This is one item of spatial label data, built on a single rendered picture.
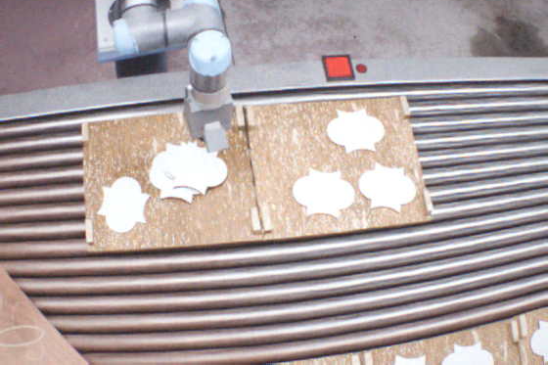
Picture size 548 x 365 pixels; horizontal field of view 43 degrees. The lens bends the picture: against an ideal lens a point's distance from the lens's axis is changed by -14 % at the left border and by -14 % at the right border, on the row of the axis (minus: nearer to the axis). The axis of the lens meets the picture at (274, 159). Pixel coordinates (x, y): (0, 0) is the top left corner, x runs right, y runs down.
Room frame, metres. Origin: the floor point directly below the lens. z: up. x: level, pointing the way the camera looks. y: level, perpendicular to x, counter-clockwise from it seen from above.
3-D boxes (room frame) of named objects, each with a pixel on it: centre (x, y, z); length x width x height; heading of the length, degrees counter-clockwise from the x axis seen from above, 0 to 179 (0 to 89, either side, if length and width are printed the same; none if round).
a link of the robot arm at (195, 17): (0.94, 0.20, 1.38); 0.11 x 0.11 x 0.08; 20
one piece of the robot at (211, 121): (0.83, 0.14, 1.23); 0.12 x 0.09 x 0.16; 28
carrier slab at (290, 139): (0.94, -0.15, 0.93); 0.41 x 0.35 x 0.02; 107
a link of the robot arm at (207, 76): (0.85, 0.15, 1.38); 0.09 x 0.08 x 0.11; 20
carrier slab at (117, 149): (0.82, 0.24, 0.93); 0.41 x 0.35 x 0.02; 107
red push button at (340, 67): (1.23, -0.12, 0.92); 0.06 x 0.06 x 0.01; 17
